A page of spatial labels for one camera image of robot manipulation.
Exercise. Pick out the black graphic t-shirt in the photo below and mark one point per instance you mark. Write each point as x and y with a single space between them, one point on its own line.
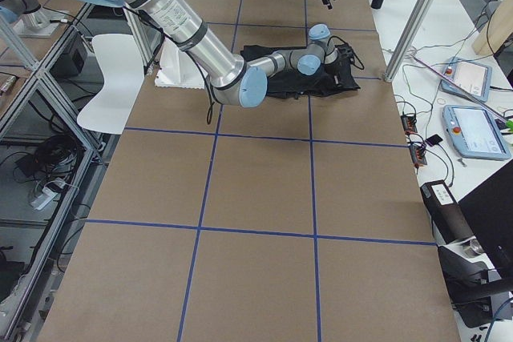
324 82

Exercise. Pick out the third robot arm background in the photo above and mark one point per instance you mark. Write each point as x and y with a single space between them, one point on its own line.
28 18

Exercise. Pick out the black hub with orange ports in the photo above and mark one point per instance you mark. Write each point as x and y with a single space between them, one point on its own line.
409 123

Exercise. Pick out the small black phone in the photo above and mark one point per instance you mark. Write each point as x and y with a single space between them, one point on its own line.
433 140

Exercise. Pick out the far teach pendant tablet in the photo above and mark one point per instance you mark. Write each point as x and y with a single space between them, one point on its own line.
473 77

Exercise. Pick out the teach pendant tablet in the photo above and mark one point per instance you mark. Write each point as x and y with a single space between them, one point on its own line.
473 77
474 133

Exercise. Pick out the near teach pendant tablet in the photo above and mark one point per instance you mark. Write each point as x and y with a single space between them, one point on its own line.
474 133

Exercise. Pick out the black box with label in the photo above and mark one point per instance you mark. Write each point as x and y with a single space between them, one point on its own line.
445 211

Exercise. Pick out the black monitor with stand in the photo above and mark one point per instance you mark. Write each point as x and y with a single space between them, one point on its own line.
475 291

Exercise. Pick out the aluminium frame post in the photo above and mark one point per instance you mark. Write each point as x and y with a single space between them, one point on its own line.
411 29

